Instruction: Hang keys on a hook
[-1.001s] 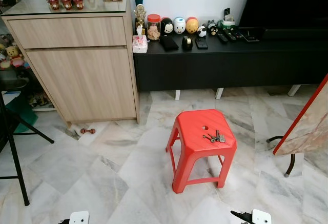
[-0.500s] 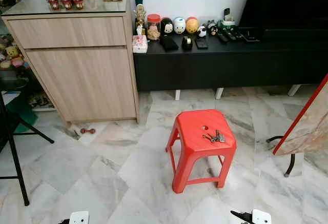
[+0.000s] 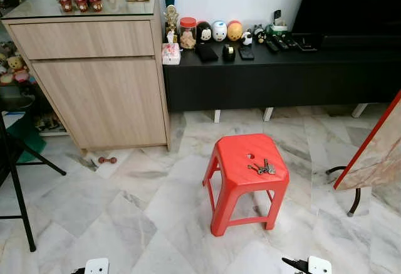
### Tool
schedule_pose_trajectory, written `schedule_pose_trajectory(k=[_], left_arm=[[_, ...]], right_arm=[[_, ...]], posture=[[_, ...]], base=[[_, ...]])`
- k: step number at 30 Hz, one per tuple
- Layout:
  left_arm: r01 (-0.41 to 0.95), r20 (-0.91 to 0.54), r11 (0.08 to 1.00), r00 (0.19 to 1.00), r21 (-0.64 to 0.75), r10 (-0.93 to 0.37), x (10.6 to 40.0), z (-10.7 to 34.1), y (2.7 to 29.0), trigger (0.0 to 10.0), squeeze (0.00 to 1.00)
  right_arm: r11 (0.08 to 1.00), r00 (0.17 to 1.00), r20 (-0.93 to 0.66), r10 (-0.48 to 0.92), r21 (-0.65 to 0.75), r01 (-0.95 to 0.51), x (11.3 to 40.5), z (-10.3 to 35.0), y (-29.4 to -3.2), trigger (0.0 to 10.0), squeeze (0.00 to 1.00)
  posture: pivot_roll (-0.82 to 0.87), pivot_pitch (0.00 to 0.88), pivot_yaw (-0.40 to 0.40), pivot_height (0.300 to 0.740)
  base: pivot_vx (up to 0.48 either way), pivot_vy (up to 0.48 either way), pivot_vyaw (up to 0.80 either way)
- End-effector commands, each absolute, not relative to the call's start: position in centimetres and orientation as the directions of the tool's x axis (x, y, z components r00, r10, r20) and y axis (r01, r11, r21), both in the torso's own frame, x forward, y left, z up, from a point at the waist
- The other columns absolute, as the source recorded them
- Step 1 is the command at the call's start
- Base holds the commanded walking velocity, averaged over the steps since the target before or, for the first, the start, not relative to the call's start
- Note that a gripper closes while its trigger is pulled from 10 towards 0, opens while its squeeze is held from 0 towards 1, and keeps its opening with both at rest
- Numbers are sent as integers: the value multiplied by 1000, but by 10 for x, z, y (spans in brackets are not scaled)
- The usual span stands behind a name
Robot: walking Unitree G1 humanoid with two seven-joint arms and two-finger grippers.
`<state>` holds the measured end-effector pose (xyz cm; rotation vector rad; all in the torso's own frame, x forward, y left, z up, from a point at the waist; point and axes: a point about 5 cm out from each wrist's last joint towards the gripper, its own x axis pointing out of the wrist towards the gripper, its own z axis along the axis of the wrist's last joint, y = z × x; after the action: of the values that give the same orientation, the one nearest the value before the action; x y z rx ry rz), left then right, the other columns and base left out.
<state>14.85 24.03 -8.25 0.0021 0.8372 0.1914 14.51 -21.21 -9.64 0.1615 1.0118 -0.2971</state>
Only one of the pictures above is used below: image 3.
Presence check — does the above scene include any black and white figure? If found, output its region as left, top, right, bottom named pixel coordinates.
left=253, top=24, right=267, bottom=45

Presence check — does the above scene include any black television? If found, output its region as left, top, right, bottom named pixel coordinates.
left=292, top=0, right=401, bottom=36

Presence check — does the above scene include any black flat tray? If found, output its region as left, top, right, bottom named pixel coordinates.
left=293, top=33, right=326, bottom=52

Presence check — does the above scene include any orange round plush toy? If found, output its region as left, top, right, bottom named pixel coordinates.
left=227, top=21, right=244, bottom=42

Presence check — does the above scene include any black round plush toy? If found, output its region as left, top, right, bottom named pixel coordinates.
left=196, top=21, right=213, bottom=44

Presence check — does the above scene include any black low console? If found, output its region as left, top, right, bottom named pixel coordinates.
left=163, top=33, right=401, bottom=113

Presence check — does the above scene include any bunch of metal keys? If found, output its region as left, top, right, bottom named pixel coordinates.
left=248, top=159, right=276, bottom=176

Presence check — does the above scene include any black remote control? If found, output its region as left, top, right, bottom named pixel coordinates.
left=274, top=36, right=291, bottom=51
left=264, top=39, right=281, bottom=54
left=283, top=34, right=300, bottom=48

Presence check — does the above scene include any white round plush toy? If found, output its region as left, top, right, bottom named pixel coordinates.
left=212, top=21, right=228, bottom=42

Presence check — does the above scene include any red-lidded clear jar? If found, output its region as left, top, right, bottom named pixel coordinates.
left=179, top=17, right=198, bottom=50

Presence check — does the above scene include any black pouch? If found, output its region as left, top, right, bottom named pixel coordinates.
left=195, top=43, right=219, bottom=63

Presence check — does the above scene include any red-edged marble table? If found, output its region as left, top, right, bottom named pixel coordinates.
left=326, top=91, right=401, bottom=217

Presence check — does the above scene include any small gold trophy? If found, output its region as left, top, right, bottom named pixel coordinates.
left=163, top=4, right=180, bottom=43

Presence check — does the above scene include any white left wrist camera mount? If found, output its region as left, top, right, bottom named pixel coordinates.
left=85, top=258, right=110, bottom=274

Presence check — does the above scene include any light wooden cabinet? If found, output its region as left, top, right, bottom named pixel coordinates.
left=0, top=0, right=171, bottom=152

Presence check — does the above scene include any black tape dispenser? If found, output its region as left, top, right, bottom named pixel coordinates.
left=222, top=45, right=237, bottom=62

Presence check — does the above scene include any black phone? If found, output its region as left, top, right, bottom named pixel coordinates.
left=238, top=46, right=255, bottom=61

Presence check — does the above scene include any green bag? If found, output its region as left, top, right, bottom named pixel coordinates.
left=13, top=114, right=48, bottom=162

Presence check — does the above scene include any red plastic stool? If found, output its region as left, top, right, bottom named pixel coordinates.
left=202, top=133, right=291, bottom=237

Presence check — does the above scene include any green and white holder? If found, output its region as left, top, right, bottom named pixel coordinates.
left=268, top=9, right=291, bottom=36

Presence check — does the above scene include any beige teddy bear plush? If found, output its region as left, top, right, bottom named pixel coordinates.
left=5, top=55, right=26, bottom=74

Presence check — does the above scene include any pink tissue box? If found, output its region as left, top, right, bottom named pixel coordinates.
left=162, top=33, right=182, bottom=66

